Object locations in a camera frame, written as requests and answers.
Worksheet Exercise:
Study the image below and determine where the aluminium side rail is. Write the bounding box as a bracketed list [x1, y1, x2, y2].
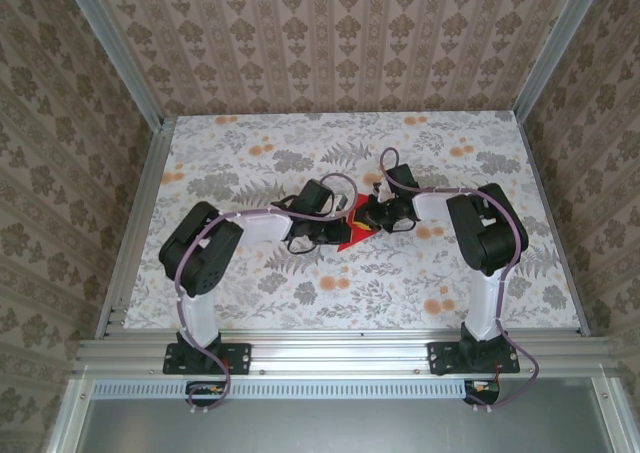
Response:
[94, 117, 176, 339]

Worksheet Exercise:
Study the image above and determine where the grey metal panel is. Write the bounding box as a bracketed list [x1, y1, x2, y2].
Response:
[47, 377, 626, 453]

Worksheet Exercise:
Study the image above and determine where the floral patterned table sheet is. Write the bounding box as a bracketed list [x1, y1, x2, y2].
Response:
[123, 112, 584, 332]

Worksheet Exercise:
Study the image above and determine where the aluminium cross rail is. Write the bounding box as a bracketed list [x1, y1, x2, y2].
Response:
[74, 328, 619, 374]

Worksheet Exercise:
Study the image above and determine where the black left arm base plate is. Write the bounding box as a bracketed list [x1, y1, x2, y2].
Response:
[164, 341, 252, 376]

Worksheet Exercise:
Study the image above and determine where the black connector board with wires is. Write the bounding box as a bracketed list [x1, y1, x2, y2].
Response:
[464, 380, 501, 405]
[185, 380, 226, 407]

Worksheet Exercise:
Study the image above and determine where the aluminium corner post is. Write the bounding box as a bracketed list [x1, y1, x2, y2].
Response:
[514, 0, 609, 119]
[59, 0, 166, 127]

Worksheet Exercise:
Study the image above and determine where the slotted grey cable duct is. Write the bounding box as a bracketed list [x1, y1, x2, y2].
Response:
[92, 378, 611, 399]

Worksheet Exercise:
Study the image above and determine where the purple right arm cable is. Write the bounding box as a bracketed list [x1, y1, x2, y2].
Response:
[379, 146, 541, 415]

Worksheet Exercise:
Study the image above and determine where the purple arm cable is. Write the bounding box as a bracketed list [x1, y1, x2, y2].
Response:
[379, 146, 541, 415]
[175, 172, 359, 417]

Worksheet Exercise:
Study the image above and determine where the red paper sheet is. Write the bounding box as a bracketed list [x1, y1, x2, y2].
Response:
[335, 192, 381, 253]

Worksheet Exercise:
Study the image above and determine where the thin black left gripper cable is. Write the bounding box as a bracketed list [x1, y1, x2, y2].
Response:
[286, 235, 319, 255]

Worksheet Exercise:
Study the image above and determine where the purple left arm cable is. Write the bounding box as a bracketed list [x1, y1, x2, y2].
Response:
[175, 172, 359, 417]

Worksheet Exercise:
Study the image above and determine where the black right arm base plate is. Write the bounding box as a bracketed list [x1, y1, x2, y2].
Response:
[428, 341, 521, 377]

